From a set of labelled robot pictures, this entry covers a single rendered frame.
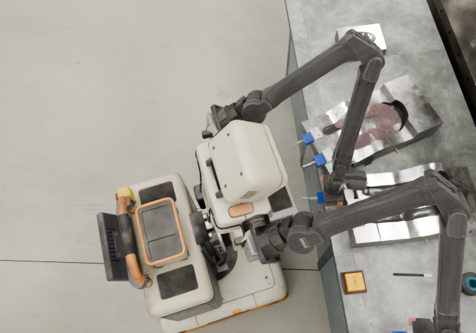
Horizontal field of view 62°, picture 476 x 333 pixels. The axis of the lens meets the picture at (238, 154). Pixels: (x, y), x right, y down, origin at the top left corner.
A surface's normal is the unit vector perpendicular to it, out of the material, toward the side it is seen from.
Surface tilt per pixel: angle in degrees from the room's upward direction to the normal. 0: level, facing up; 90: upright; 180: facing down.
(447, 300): 53
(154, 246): 0
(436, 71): 0
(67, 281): 0
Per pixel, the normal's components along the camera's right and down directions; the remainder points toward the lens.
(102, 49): -0.05, -0.42
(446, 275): -0.33, 0.44
